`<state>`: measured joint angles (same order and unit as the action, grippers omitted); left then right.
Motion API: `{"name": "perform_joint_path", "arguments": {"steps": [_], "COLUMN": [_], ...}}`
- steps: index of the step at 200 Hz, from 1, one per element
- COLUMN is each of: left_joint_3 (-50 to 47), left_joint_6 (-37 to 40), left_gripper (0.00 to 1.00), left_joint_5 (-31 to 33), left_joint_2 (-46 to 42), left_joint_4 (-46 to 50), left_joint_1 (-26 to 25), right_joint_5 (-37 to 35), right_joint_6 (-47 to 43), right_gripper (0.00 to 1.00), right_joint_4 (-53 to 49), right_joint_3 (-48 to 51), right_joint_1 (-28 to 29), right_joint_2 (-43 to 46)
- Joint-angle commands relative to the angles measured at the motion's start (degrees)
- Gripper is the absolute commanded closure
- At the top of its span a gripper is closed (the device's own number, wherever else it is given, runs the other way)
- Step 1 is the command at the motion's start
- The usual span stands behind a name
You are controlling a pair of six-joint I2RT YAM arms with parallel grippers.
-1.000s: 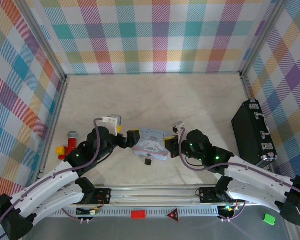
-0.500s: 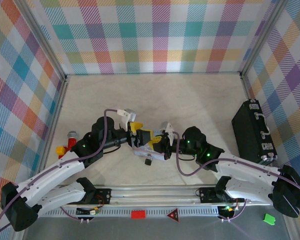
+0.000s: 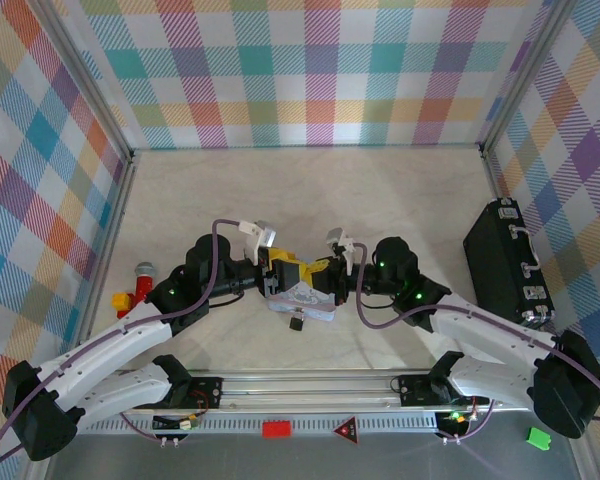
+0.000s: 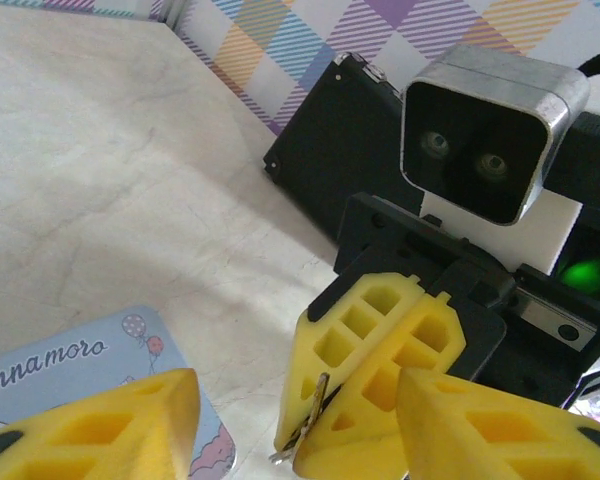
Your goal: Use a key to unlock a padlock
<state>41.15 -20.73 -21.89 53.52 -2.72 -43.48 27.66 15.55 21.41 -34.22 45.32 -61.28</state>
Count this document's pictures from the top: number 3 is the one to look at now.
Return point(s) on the small black padlock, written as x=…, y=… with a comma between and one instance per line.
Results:
x=297, y=322

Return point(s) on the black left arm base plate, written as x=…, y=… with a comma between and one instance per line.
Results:
x=210, y=391

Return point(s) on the yellow toy block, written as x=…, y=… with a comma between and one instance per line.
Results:
x=121, y=301

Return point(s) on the green yellow power connector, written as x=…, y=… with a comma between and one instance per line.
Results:
x=457, y=417
x=190, y=424

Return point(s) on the red toy block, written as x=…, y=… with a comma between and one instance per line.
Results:
x=276, y=430

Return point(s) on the green toy block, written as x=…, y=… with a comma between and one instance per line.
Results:
x=538, y=438

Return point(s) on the lavender patterned pouch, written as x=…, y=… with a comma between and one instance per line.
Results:
x=305, y=300

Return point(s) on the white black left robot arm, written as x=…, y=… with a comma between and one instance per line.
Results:
x=120, y=340

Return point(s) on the red toy microphone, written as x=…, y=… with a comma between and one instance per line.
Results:
x=141, y=287

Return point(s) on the red black triangle sign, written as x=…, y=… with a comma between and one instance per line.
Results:
x=347, y=431

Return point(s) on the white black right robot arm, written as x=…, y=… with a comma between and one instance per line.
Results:
x=480, y=325

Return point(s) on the black briefcase with metal latches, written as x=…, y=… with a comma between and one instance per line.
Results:
x=500, y=270

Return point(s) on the aluminium frame post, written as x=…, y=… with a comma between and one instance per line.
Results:
x=86, y=80
x=525, y=75

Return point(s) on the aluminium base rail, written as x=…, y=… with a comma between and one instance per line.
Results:
x=305, y=390

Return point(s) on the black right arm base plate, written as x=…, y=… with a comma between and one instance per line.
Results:
x=415, y=390

